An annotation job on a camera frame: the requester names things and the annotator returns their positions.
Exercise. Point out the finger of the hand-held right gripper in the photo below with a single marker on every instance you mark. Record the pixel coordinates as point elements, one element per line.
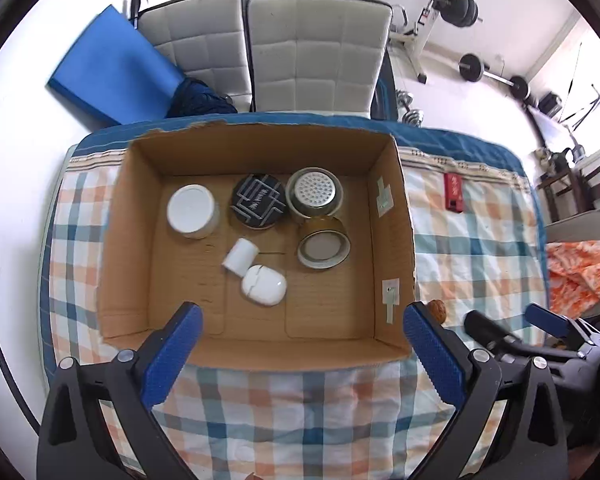
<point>547,317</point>
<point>490,332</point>

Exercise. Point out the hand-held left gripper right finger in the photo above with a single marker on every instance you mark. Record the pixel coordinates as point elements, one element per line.
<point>432,352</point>

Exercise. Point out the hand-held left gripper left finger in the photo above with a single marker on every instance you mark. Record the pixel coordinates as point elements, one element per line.
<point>175,352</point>

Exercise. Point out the brown walnut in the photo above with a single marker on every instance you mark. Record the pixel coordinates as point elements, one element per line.
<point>437,308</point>

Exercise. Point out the brown cardboard box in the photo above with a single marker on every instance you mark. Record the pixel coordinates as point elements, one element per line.
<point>260,310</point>

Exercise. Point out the white earbud case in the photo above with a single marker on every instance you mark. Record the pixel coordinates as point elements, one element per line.
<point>263,285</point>

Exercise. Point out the small white cylinder cup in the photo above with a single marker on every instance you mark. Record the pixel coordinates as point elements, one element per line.
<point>240,256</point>

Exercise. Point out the large white round jar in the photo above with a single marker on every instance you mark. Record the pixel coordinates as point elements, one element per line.
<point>191,210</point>

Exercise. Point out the gold round tin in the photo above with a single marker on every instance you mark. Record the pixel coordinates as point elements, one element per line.
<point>324,246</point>

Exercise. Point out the black patterned round tin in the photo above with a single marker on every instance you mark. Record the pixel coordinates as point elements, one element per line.
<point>257,201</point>

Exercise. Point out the silver metal tin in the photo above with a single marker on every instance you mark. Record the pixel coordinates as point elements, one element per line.
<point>314,193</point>

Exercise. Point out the orange patterned cloth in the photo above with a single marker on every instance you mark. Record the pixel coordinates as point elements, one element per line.
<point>582,270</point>

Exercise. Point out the grey chair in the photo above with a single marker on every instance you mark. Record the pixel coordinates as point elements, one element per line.
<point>575,225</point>

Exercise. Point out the checked tablecloth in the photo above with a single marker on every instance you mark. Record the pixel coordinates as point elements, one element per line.
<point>290,420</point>

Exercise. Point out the small red box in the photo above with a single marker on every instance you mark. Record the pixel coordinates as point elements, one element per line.
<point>453,191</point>

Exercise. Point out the dark brown chair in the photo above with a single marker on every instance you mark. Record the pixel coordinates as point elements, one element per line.
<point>597,177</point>

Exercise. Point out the small black speaker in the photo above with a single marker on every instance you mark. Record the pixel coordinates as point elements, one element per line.
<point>550,103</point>

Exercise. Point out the chrome dumbbells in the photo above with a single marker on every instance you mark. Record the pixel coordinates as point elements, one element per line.
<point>411,110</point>

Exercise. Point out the short barbell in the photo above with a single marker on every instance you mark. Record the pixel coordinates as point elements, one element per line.
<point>495,77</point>

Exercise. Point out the dark blue cloth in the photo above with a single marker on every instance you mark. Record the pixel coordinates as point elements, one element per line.
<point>200,100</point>

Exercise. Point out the blue patterned bench pad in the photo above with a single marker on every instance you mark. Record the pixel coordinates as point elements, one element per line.
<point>386,90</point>

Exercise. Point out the blue foam mat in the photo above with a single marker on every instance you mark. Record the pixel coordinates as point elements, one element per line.
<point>115,70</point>

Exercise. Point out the white padded chair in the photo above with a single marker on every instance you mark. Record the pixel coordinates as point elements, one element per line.
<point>200,45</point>
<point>315,55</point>

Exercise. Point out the white barbell rack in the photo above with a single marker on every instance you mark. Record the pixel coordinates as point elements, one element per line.
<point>425,30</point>

